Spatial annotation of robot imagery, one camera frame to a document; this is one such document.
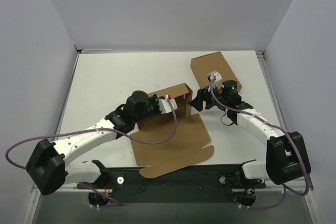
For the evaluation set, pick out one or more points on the folded closed cardboard box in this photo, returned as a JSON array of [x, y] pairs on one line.
[[203, 65]]

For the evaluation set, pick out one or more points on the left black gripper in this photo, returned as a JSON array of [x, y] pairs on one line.
[[153, 103]]

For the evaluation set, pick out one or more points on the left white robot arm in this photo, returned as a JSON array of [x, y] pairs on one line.
[[50, 164]]

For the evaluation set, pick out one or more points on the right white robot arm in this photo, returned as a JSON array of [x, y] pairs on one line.
[[286, 154]]

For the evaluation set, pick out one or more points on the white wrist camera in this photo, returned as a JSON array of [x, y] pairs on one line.
[[167, 104], [215, 79]]

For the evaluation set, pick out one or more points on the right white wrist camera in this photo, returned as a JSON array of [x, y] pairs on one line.
[[215, 79]]

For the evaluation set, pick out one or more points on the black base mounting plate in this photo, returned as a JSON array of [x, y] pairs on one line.
[[193, 184]]

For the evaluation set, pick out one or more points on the aluminium frame rail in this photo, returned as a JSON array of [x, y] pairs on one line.
[[262, 62]]

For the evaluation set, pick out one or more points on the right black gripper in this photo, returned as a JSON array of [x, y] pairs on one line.
[[207, 97]]

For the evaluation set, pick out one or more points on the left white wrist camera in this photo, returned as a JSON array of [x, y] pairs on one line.
[[167, 104]]

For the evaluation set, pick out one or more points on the cardboard box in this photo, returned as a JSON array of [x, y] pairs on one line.
[[168, 143], [203, 65]]

